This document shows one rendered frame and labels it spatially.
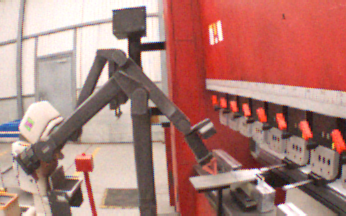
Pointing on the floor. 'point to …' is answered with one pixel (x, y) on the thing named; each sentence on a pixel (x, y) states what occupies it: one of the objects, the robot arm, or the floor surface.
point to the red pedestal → (86, 176)
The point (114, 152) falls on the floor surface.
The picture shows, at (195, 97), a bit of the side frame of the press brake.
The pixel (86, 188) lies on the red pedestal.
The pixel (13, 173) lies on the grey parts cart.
